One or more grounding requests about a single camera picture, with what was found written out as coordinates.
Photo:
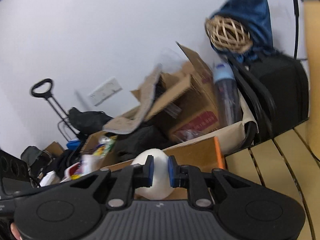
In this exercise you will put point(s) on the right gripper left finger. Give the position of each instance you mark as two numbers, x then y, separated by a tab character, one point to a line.
126	180

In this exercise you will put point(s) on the white wall socket strip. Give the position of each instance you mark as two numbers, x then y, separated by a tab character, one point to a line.
104	91

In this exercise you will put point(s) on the large open cardboard box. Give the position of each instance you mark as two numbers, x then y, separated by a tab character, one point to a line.
185	105

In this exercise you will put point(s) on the grey backpack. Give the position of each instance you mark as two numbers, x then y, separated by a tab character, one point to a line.
30	154

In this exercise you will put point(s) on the blue lid water bottle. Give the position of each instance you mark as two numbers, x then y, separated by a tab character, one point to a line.
227	94

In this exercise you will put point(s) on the orange red cardboard box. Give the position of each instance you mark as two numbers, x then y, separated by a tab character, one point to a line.
204	154

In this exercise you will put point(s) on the black trolley handle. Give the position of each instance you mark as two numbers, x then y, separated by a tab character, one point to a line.
57	108

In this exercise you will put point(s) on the beige towel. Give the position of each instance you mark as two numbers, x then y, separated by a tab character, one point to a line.
125	125

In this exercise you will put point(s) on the wicker rattan ball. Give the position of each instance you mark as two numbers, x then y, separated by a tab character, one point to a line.
227	34

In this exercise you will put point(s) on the dark blue cloth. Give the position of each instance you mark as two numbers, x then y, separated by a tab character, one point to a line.
254	15

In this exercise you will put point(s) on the cardboard box with clutter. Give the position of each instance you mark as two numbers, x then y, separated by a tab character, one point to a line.
100	145

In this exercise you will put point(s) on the black bag on trolley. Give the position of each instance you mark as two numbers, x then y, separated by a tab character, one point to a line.
88	122

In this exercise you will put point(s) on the white soft ball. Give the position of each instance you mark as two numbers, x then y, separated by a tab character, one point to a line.
160	188

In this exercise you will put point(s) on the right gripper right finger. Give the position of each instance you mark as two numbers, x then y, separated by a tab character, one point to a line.
193	180

